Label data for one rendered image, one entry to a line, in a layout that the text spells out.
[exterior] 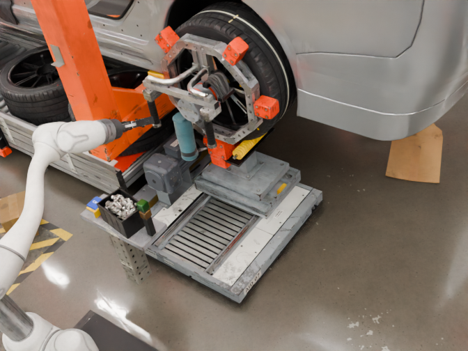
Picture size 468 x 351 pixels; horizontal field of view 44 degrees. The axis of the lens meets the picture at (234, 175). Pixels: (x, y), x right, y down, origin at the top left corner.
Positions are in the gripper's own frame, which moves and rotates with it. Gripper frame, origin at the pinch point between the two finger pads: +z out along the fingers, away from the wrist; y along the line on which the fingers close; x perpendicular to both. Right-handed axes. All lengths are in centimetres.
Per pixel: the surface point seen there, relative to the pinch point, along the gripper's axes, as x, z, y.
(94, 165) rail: -19, 54, -99
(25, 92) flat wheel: 33, 64, -156
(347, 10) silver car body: 24, 47, 71
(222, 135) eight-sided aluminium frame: -16, 65, -13
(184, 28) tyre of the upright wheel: 37, 51, -11
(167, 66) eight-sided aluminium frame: 23, 52, -27
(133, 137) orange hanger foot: -8, 54, -63
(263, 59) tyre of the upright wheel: 15, 57, 24
